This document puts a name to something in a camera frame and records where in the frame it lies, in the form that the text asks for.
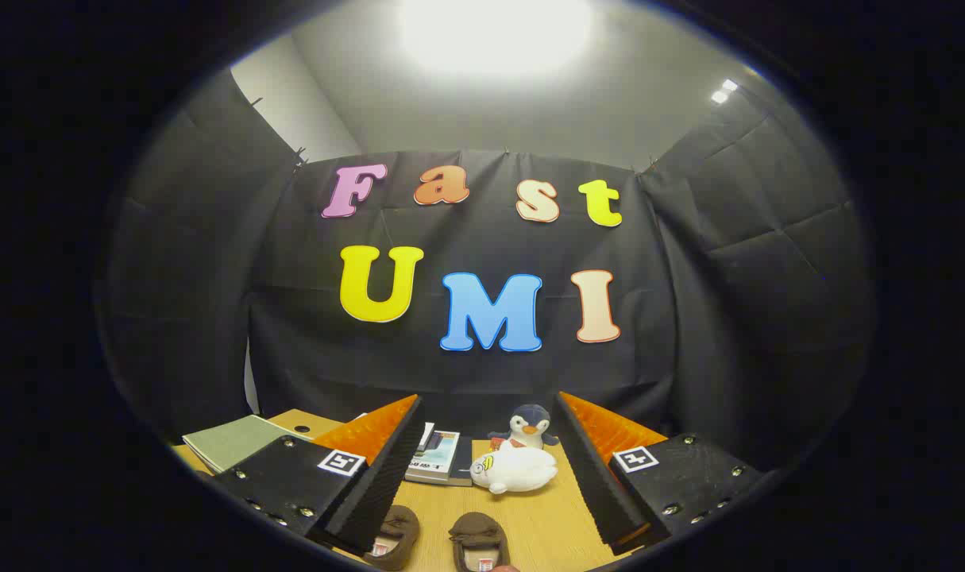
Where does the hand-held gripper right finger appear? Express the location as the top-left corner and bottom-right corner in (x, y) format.
(554, 391), (769, 557)

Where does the light blue cover book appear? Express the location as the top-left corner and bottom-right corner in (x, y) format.
(407, 431), (461, 484)

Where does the brown fuzzy shoe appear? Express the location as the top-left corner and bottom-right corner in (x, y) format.
(449, 512), (511, 572)
(363, 504), (421, 571)

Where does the large ceiling light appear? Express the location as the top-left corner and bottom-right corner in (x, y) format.
(399, 0), (594, 78)

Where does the green fabric storage box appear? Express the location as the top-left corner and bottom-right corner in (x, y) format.
(182, 414), (316, 475)

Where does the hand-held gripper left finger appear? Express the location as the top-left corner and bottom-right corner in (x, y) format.
(212, 395), (427, 557)

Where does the dark cover book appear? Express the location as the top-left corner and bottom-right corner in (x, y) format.
(450, 435), (473, 487)

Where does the white seal plush toy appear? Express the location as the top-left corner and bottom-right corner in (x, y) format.
(470, 445), (558, 495)

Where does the penguin plush toy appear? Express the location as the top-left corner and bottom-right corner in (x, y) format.
(488, 404), (560, 450)

